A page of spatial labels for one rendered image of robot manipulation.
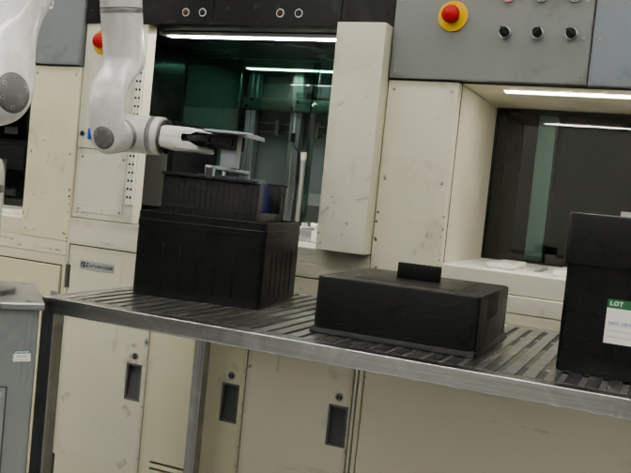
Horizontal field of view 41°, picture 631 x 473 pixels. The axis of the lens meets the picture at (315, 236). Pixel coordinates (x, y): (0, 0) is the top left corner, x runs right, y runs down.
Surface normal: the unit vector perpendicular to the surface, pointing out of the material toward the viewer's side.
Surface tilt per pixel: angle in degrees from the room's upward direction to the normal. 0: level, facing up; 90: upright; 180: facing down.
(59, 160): 90
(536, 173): 90
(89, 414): 90
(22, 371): 90
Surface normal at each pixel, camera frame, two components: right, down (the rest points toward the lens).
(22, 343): 0.37, 0.08
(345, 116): -0.39, 0.01
